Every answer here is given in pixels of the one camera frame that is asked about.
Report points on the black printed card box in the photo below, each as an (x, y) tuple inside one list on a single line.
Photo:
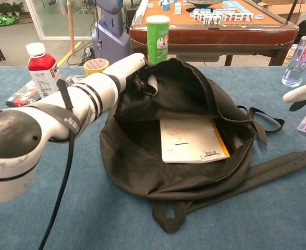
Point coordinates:
[(19, 97)]

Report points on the red juice bottle white cap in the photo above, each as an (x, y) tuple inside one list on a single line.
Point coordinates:
[(42, 67)]

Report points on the green chips can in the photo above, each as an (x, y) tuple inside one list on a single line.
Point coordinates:
[(156, 41)]

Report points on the black fabric backpack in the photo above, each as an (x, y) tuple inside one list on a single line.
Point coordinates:
[(142, 177)]

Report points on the purple machine pedestal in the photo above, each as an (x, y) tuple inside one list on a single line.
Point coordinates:
[(111, 39)]

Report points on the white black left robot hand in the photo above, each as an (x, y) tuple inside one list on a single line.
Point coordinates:
[(129, 65)]

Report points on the yellow tape roll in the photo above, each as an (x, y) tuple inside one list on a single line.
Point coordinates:
[(95, 66)]

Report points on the wooden pole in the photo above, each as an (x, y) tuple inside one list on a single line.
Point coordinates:
[(71, 28)]

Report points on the dark shallow bowl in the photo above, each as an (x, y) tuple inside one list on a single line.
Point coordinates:
[(203, 2)]

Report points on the clear plastic water bottle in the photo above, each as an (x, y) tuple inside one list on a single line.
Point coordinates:
[(298, 62)]

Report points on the blue table cloth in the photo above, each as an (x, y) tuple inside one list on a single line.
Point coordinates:
[(103, 221)]

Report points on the green potted plants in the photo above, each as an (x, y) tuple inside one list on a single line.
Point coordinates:
[(4, 8)]

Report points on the white plastic basket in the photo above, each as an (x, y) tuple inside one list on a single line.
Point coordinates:
[(293, 54)]

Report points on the brown mahjong table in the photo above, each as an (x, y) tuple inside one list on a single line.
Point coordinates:
[(220, 36)]

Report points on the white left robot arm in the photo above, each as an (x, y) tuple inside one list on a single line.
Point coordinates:
[(12, 161)]

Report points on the thin black pole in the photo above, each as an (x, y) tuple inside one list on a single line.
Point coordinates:
[(294, 9)]

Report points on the blue white mahjong tile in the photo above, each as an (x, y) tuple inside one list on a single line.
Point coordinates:
[(259, 17), (165, 6), (177, 9)]

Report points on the green crumpled bags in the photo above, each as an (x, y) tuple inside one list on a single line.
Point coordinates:
[(1, 20)]

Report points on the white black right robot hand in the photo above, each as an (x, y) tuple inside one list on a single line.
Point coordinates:
[(304, 92)]

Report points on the white book orange spine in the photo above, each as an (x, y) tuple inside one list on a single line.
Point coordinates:
[(189, 135)]

